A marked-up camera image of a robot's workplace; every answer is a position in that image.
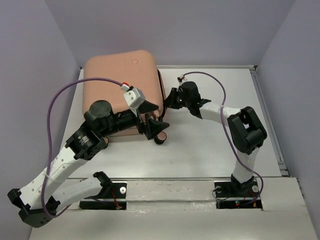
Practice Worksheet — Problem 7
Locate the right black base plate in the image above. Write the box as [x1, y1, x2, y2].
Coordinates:
[211, 180, 263, 210]

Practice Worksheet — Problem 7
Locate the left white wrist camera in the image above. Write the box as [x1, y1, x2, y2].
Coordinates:
[123, 87, 146, 109]

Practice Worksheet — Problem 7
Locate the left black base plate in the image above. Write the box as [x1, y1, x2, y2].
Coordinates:
[79, 181, 127, 211]

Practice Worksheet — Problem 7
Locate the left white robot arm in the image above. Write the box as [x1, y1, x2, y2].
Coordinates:
[7, 100, 169, 228]

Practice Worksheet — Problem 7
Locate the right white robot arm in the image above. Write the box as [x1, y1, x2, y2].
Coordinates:
[164, 81, 268, 196]

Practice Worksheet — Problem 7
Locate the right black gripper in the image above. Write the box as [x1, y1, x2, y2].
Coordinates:
[163, 88, 192, 110]

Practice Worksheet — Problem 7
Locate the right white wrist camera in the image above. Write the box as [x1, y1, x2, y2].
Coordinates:
[177, 74, 188, 92]

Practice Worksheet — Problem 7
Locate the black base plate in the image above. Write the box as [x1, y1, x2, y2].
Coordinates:
[211, 180, 263, 210]
[79, 181, 127, 211]

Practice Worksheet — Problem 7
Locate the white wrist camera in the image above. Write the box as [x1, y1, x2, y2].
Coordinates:
[123, 87, 146, 109]
[177, 74, 188, 92]

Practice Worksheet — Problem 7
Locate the pink hard-shell suitcase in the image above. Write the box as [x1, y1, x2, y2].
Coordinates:
[82, 49, 168, 146]

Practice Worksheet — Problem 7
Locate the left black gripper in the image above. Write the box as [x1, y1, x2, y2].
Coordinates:
[103, 99, 171, 138]

